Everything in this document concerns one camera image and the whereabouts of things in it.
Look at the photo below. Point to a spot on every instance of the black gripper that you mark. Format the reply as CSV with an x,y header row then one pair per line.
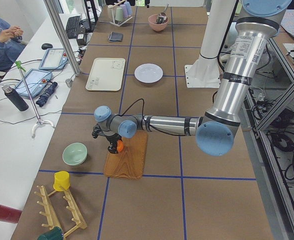
x,y
110,139

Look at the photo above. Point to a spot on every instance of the orange fruit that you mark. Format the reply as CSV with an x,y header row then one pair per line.
x,y
120,146

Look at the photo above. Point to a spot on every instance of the white round plate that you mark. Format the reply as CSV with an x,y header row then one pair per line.
x,y
148,73

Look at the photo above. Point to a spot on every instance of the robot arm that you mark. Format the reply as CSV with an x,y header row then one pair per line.
x,y
258,21

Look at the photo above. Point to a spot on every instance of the cream bear tray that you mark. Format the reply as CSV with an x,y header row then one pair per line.
x,y
106,74

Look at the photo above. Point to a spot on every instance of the wooden cutting board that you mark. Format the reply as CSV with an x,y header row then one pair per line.
x,y
129,163

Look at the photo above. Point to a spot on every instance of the green bowl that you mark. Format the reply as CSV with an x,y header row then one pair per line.
x,y
75,154

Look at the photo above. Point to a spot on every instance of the yellow cup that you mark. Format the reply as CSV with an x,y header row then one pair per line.
x,y
61,181

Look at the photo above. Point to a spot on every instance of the blue folded umbrella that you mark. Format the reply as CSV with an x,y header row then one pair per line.
x,y
47,93

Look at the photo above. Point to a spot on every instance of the wooden mug rack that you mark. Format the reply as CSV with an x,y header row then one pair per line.
x,y
60,210

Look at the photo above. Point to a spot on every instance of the dark green cup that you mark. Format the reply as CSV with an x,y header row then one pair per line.
x,y
54,234

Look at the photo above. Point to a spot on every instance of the teach pendant near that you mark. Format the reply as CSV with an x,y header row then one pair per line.
x,y
36,80

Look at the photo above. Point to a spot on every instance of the teach pendant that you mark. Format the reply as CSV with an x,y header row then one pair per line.
x,y
36,80
53,59

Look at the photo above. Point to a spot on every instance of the teach pendant far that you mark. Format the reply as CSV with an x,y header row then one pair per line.
x,y
53,59

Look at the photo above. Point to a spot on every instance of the grey folded cloth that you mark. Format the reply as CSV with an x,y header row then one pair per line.
x,y
115,37

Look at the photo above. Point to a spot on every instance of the black water bottle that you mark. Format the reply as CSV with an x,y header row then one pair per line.
x,y
15,98

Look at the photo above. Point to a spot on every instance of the black computer mouse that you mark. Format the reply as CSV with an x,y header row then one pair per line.
x,y
46,46

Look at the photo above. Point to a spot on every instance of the white stand with green clip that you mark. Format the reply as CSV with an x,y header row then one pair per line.
x,y
40,122

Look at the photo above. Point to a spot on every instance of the pink bowl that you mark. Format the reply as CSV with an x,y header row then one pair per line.
x,y
157,24

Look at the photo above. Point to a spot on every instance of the black keyboard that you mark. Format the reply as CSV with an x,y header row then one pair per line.
x,y
72,26

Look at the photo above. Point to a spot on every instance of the red cylinder cup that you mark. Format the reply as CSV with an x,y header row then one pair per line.
x,y
9,214

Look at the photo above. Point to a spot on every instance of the pale green cup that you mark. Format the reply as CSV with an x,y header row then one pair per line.
x,y
119,14

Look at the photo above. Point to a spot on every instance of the lilac cup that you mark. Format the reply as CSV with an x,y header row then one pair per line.
x,y
128,8

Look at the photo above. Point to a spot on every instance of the metal scoop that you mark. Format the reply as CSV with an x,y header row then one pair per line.
x,y
162,15

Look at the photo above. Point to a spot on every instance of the white cup rack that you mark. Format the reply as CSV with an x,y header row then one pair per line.
x,y
111,13

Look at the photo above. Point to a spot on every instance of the seated person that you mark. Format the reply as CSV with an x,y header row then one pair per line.
x,y
11,45

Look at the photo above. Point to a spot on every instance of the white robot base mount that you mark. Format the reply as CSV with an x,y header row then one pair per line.
x,y
204,73

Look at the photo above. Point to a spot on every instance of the aluminium frame post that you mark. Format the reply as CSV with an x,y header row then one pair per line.
x,y
61,33

